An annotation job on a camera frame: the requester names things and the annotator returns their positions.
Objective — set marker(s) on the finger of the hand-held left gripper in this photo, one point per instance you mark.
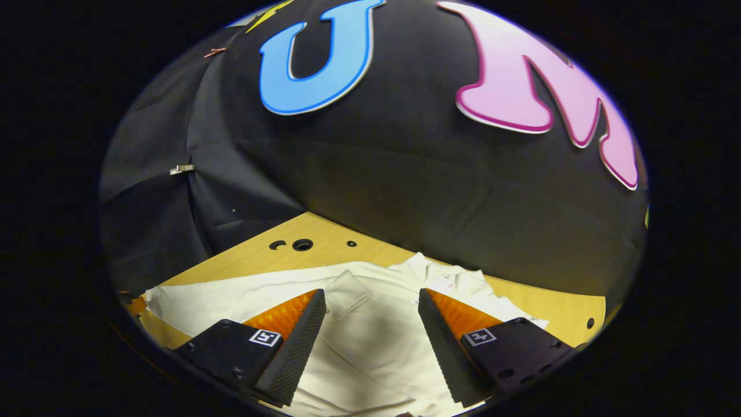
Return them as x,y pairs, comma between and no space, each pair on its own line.
136,305

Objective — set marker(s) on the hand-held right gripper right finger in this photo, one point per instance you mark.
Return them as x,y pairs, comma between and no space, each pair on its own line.
446,353

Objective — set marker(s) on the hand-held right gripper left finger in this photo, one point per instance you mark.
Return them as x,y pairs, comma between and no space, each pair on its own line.
295,353

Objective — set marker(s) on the white sweatshirt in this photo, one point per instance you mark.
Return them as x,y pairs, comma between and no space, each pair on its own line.
370,347

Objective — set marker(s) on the white cloth clip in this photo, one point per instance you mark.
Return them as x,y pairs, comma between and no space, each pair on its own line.
182,169

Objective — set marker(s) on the black backdrop cloth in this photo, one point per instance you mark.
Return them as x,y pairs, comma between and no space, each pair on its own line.
405,174

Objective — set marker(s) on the copper cloth clip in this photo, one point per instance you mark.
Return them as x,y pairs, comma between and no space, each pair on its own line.
214,52

